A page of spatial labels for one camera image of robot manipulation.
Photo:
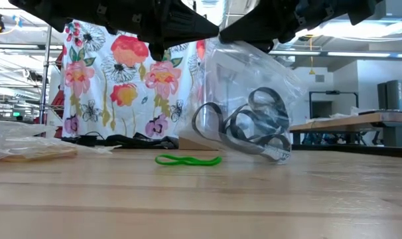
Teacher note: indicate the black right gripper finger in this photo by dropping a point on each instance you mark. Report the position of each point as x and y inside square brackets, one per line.
[260, 26]

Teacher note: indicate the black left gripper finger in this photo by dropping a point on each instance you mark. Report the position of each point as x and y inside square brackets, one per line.
[191, 26]

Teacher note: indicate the wide black rubber band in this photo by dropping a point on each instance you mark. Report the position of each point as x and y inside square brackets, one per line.
[241, 116]
[254, 93]
[194, 123]

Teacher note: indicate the green rubber band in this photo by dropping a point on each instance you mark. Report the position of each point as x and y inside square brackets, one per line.
[187, 161]

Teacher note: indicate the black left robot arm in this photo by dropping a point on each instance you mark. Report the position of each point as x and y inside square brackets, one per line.
[55, 10]

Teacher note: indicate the ceiling light strip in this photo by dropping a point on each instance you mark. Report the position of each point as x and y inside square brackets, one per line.
[297, 52]
[357, 53]

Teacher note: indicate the floral print curtain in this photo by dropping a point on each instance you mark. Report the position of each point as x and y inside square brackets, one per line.
[121, 83]

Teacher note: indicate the grey cylinder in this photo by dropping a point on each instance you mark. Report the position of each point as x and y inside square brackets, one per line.
[395, 96]
[382, 96]

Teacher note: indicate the wooden top workbench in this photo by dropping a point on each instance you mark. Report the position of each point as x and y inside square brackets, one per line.
[353, 123]

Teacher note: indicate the brown cardboard box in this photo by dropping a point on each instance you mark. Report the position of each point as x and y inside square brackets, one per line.
[187, 145]

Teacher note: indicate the black work gloves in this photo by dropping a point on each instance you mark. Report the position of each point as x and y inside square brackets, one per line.
[138, 141]

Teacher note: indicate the green sign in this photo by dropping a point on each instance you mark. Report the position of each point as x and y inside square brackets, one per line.
[16, 113]

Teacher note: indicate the black metal stand frame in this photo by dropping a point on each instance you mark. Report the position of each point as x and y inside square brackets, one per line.
[333, 92]

